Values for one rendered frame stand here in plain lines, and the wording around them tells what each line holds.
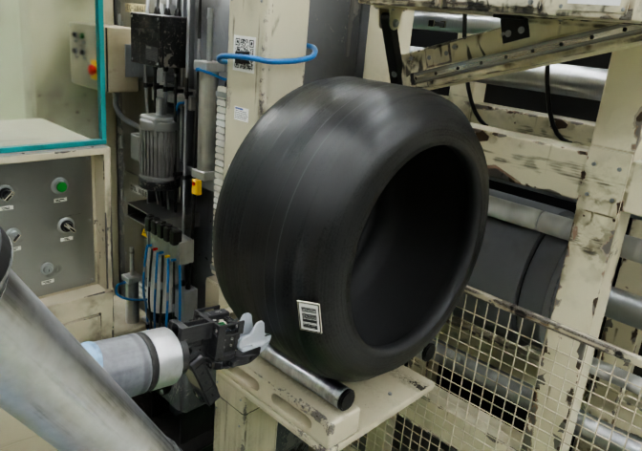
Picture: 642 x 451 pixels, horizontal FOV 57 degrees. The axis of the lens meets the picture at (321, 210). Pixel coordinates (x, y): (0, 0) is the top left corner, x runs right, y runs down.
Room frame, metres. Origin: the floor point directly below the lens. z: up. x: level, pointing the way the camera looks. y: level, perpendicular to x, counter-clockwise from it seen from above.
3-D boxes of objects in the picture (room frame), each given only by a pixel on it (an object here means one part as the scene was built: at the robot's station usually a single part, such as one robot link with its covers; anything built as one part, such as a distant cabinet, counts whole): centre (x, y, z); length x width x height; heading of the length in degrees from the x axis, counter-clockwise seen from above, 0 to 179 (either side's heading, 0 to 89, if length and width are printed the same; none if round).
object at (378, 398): (1.21, -0.05, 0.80); 0.37 x 0.36 x 0.02; 137
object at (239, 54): (1.36, 0.15, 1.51); 0.19 x 0.19 x 0.06; 47
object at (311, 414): (1.10, 0.05, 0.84); 0.36 x 0.09 x 0.06; 47
